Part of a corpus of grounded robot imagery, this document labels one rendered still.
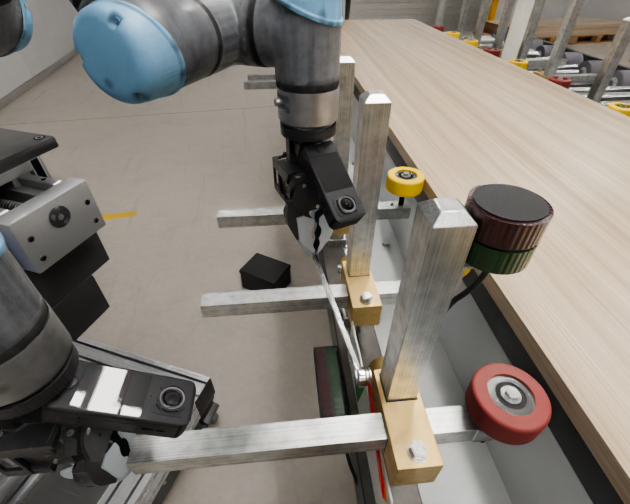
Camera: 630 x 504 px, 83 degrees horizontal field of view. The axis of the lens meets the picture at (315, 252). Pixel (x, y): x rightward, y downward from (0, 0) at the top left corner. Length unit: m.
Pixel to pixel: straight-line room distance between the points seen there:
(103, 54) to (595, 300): 0.64
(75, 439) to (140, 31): 0.33
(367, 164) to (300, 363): 1.12
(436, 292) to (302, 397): 1.16
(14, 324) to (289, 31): 0.34
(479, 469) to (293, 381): 0.88
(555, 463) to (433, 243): 0.40
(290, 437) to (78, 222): 0.47
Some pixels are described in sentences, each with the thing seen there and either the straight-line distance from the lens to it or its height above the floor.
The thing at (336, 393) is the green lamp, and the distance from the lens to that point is 0.65.
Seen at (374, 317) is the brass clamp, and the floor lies 0.81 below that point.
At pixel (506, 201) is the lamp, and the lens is 0.31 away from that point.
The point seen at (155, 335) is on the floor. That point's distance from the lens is 1.74.
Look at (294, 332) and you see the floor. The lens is 1.60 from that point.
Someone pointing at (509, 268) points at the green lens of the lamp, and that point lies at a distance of 0.31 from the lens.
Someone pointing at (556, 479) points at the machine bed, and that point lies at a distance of 0.62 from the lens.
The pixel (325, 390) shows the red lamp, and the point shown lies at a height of 0.70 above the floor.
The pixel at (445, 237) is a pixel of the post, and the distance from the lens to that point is 0.28.
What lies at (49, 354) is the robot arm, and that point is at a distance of 0.33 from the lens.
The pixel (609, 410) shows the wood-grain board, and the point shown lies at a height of 0.90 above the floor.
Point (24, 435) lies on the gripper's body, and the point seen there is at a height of 0.96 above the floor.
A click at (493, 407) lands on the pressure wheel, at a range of 0.45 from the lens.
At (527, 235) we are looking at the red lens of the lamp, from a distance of 0.29.
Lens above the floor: 1.27
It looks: 40 degrees down
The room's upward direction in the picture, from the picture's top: straight up
